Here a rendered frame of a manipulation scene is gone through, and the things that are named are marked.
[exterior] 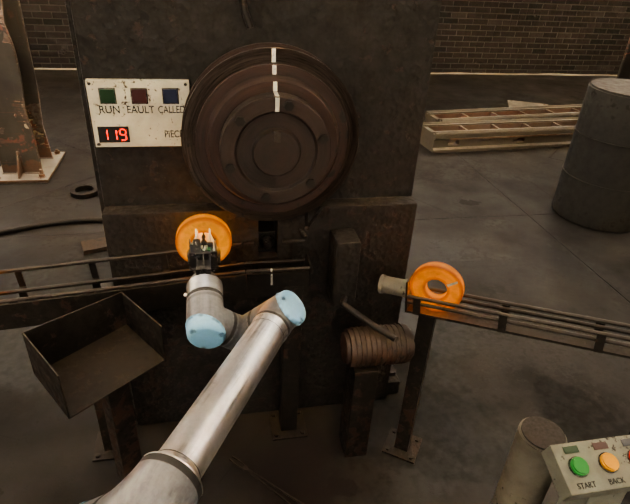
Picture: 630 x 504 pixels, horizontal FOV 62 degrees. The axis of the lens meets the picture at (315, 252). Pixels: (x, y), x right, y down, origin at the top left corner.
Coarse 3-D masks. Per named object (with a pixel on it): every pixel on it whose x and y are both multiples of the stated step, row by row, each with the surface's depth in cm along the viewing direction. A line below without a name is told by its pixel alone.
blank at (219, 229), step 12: (192, 216) 148; (204, 216) 147; (180, 228) 146; (192, 228) 147; (204, 228) 147; (216, 228) 148; (228, 228) 151; (180, 240) 148; (192, 240) 149; (216, 240) 150; (228, 240) 151; (180, 252) 150; (228, 252) 153
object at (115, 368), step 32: (64, 320) 135; (96, 320) 143; (128, 320) 148; (32, 352) 127; (64, 352) 139; (96, 352) 141; (128, 352) 141; (160, 352) 139; (64, 384) 132; (96, 384) 132; (128, 384) 142; (128, 416) 147; (128, 448) 152
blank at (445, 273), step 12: (432, 264) 154; (444, 264) 154; (420, 276) 156; (432, 276) 155; (444, 276) 153; (456, 276) 152; (420, 288) 158; (456, 288) 153; (444, 300) 157; (456, 300) 155
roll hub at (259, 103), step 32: (256, 96) 127; (288, 96) 127; (224, 128) 128; (256, 128) 129; (288, 128) 130; (320, 128) 131; (224, 160) 131; (256, 160) 131; (288, 160) 133; (320, 160) 135; (256, 192) 137; (288, 192) 138
